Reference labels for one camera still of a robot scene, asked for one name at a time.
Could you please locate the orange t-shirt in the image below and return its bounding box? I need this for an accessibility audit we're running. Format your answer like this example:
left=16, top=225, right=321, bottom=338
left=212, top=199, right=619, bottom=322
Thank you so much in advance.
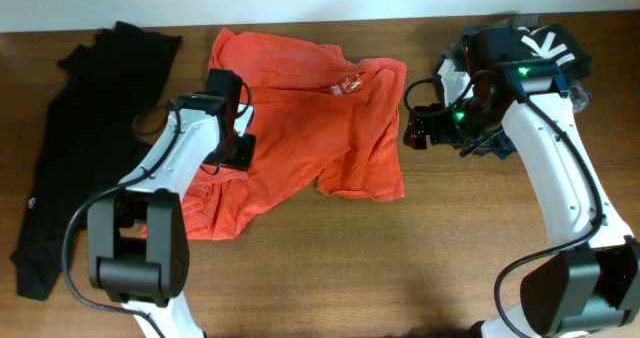
left=141, top=26, right=408, bottom=242

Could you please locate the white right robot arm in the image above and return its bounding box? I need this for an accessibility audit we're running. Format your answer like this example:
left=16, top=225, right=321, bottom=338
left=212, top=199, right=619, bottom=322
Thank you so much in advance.
left=403, top=25, right=639, bottom=337

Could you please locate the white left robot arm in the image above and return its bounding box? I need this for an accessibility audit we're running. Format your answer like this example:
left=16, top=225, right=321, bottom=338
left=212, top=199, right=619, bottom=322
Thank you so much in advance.
left=87, top=69, right=256, bottom=337

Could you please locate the navy blue garment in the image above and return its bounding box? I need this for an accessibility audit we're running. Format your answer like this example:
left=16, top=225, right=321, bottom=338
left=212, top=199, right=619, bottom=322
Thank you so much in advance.
left=473, top=130, right=517, bottom=160

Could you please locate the grey patterned garment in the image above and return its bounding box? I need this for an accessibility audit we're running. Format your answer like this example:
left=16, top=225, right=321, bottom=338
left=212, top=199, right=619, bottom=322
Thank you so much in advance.
left=568, top=80, right=592, bottom=114

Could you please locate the black garment on left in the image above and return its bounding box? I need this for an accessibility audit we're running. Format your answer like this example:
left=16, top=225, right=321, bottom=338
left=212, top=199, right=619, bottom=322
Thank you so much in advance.
left=10, top=22, right=182, bottom=301

